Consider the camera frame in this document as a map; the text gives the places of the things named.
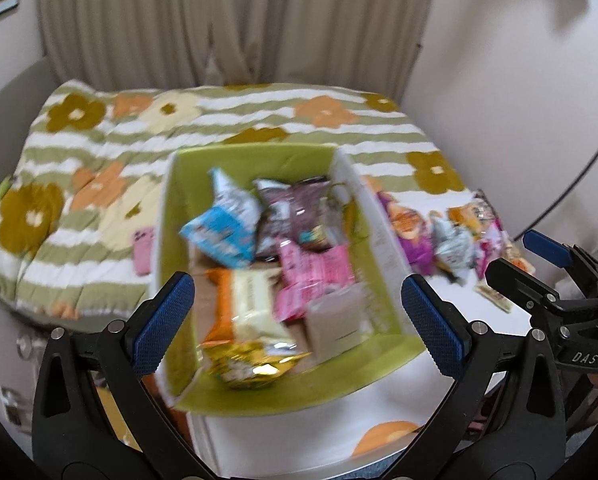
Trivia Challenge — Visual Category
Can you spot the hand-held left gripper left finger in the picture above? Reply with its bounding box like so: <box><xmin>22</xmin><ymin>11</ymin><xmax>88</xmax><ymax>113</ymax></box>
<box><xmin>32</xmin><ymin>271</ymin><xmax>215</xmax><ymax>480</ymax></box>

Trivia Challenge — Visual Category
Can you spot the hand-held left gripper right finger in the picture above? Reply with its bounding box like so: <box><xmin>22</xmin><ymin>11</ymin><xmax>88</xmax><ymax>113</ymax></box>
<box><xmin>379</xmin><ymin>275</ymin><xmax>568</xmax><ymax>480</ymax></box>

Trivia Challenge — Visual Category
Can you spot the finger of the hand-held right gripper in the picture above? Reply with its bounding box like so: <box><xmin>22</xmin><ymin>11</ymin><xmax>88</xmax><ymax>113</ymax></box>
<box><xmin>485</xmin><ymin>257</ymin><xmax>572</xmax><ymax>317</ymax></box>
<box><xmin>523</xmin><ymin>230</ymin><xmax>598</xmax><ymax>286</ymax></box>

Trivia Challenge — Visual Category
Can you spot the orange cream snack bar packet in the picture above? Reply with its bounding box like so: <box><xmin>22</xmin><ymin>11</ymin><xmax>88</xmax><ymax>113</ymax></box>
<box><xmin>201</xmin><ymin>267</ymin><xmax>300</xmax><ymax>348</ymax></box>

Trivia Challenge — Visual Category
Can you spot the gold snack packet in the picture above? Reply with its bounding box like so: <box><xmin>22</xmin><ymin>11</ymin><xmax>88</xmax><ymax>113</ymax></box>
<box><xmin>204</xmin><ymin>340</ymin><xmax>312</xmax><ymax>391</ymax></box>

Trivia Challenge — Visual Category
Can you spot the small beige box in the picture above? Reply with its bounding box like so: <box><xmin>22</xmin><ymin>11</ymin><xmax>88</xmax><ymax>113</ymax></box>
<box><xmin>304</xmin><ymin>282</ymin><xmax>372</xmax><ymax>363</ymax></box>

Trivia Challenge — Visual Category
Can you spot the light blue snack packet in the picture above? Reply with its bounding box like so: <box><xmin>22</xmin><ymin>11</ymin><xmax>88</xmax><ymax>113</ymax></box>
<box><xmin>179</xmin><ymin>167</ymin><xmax>262</xmax><ymax>266</ymax></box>

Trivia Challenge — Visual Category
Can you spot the pink snack packet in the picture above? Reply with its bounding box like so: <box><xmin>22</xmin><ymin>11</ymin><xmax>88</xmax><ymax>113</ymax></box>
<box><xmin>476</xmin><ymin>225</ymin><xmax>517</xmax><ymax>278</ymax></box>
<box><xmin>274</xmin><ymin>240</ymin><xmax>357</xmax><ymax>321</ymax></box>

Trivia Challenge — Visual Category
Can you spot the maroon snack packet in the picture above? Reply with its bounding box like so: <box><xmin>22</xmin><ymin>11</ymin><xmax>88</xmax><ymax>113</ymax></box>
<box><xmin>253</xmin><ymin>176</ymin><xmax>340</xmax><ymax>261</ymax></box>

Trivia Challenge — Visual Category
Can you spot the green cardboard box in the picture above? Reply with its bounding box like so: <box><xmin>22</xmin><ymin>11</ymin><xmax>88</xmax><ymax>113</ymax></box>
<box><xmin>149</xmin><ymin>142</ymin><xmax>427</xmax><ymax>416</ymax></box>

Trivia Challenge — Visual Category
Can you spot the small pink pouch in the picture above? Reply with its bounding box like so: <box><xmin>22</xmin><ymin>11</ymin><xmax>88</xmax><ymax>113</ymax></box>
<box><xmin>133</xmin><ymin>226</ymin><xmax>156</xmax><ymax>277</ymax></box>

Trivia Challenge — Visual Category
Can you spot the silver snack packet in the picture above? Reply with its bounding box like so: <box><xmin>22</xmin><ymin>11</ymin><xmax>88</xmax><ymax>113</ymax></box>
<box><xmin>431</xmin><ymin>215</ymin><xmax>477</xmax><ymax>286</ymax></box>

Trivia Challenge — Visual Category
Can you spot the orange white snack bag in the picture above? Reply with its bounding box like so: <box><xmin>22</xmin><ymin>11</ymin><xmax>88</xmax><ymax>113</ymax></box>
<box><xmin>446</xmin><ymin>200</ymin><xmax>500</xmax><ymax>233</ymax></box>

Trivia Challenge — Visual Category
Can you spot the purple snack packet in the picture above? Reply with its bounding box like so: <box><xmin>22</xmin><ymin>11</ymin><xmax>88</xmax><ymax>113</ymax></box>
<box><xmin>379</xmin><ymin>192</ymin><xmax>437</xmax><ymax>276</ymax></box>

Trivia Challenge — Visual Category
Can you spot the floral striped blanket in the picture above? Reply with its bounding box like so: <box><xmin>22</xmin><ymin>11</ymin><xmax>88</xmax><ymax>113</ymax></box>
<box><xmin>0</xmin><ymin>79</ymin><xmax>472</xmax><ymax>321</ymax></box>

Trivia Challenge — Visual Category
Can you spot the grey headboard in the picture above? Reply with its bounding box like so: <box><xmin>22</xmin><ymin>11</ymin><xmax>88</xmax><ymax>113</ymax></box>
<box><xmin>0</xmin><ymin>57</ymin><xmax>62</xmax><ymax>131</ymax></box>

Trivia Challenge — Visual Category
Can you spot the beige curtain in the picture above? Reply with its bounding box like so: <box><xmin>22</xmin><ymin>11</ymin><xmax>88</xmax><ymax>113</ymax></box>
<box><xmin>38</xmin><ymin>0</ymin><xmax>440</xmax><ymax>98</ymax></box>

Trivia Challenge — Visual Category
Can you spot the black cable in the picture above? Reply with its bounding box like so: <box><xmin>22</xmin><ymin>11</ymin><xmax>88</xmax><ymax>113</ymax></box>
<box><xmin>516</xmin><ymin>122</ymin><xmax>598</xmax><ymax>241</ymax></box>

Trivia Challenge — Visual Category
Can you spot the wall outlet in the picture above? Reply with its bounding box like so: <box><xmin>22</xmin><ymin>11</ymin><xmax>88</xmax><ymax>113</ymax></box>
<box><xmin>0</xmin><ymin>385</ymin><xmax>27</xmax><ymax>423</ymax></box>

